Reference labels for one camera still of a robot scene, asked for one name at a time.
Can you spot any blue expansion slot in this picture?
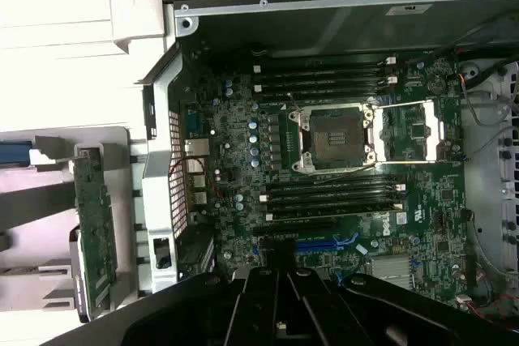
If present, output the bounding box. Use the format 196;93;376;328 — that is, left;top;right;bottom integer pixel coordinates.
295;239;346;255

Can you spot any silver chipset heatsink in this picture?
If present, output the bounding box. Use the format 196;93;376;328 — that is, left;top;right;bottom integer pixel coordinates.
371;256;414;288

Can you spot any black RAM slot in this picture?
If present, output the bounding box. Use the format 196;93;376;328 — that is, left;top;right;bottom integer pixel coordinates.
259;90;390;102
265;182;406;194
259;71;397;82
253;77;398;94
259;190;401;203
267;199;405;211
253;58;398;74
265;208;402;222

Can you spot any thin locking lever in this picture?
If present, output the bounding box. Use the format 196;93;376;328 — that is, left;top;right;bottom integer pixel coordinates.
310;159;410;179

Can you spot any green motherboard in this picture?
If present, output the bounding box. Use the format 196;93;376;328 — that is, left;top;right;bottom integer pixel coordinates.
178;44;474;310

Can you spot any open PC case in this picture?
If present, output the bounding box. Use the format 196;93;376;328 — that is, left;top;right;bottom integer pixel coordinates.
109;0;519;346

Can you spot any metal port stack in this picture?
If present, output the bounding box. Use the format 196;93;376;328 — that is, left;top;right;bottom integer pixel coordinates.
184;138;211;206

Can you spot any CPU socket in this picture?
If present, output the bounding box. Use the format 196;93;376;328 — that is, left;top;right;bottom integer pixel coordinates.
290;102;376;173

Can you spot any metal socket cover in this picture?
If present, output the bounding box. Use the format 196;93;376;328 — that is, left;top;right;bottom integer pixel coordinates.
371;98;447;164

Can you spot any grey parts rack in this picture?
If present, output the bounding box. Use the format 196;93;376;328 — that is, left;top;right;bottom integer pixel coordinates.
0;126;149;323

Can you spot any grey metal drive cage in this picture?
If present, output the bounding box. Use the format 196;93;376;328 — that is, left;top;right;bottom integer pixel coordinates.
461;58;519;282

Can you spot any hard disk drive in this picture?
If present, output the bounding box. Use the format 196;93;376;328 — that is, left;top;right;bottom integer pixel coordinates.
0;141;33;167

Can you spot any red black wire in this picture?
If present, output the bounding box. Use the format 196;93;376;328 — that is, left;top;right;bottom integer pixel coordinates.
169;156;206;175

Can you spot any grey wire bundle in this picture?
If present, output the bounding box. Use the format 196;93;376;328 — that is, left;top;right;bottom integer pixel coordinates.
460;74;518;128

